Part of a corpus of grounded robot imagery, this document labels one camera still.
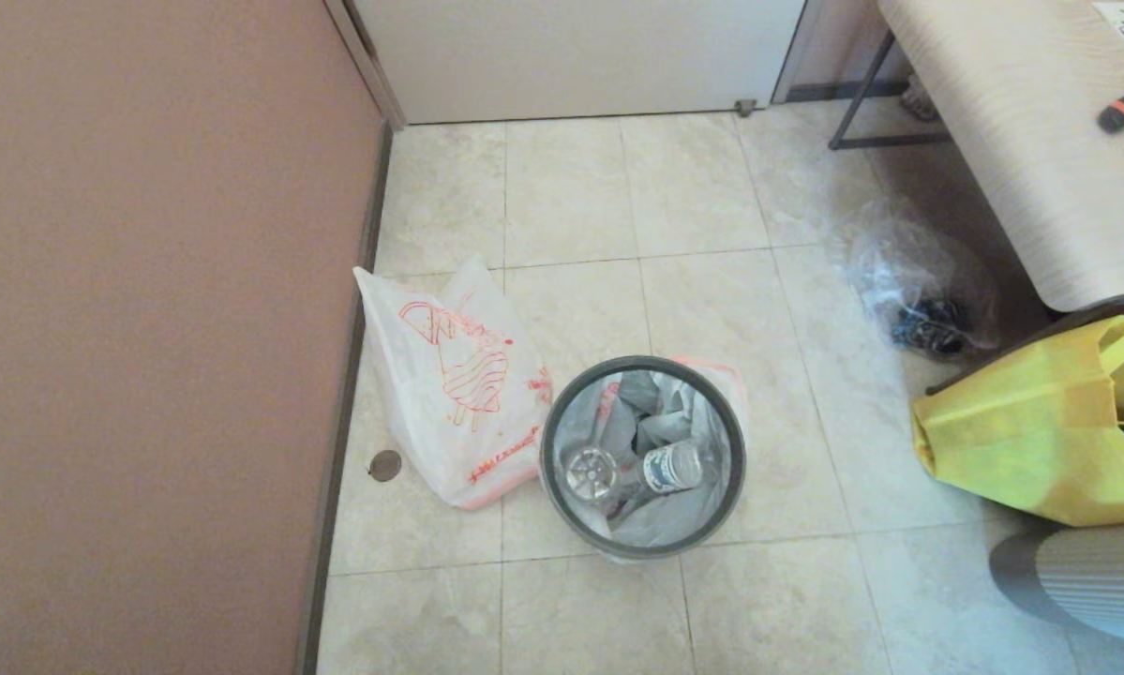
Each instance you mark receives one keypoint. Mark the grey crumpled plastic wrapper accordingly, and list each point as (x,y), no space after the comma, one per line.
(641,403)

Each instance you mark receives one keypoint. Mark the clear plastic bottle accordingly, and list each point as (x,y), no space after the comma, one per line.
(590,472)

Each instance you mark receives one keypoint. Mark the wood grain table black frame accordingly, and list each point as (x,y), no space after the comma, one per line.
(1021,141)

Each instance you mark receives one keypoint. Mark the black round trash bin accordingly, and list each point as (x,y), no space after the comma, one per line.
(716,469)

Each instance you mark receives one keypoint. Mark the yellow plastic bag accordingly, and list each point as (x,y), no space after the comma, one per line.
(1021,431)

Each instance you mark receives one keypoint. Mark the white red bag with rubbish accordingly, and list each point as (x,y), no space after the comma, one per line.
(693,511)

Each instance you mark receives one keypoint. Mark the black tangled item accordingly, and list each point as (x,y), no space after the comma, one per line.
(932,328)

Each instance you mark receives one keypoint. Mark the grey shoe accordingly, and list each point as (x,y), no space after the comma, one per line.
(920,101)

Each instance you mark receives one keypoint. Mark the white bag with red print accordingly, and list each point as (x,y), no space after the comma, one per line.
(449,412)

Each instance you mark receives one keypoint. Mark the metal door stop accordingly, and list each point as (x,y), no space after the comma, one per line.
(746,107)

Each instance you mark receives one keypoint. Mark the clear bottle with blue label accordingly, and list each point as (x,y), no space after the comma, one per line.
(671,466)

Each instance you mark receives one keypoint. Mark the white door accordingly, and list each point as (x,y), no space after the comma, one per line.
(571,56)

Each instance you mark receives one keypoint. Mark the clear crumpled plastic bag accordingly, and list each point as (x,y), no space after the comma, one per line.
(899,272)

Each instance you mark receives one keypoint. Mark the round metal floor drain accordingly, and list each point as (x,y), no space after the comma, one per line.
(385,465)

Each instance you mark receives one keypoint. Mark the grey ribbed rounded object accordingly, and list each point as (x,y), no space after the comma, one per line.
(1096,581)

